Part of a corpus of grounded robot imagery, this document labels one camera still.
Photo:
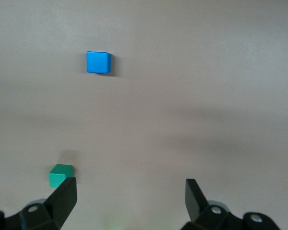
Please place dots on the green wooden block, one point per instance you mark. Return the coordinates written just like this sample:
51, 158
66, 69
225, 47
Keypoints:
57, 176

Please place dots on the blue wooden block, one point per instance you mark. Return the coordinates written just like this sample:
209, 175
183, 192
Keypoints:
98, 62

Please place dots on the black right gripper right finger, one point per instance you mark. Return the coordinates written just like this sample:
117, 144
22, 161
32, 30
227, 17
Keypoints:
199, 210

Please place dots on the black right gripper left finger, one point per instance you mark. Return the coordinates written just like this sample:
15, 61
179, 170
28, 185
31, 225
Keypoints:
60, 203

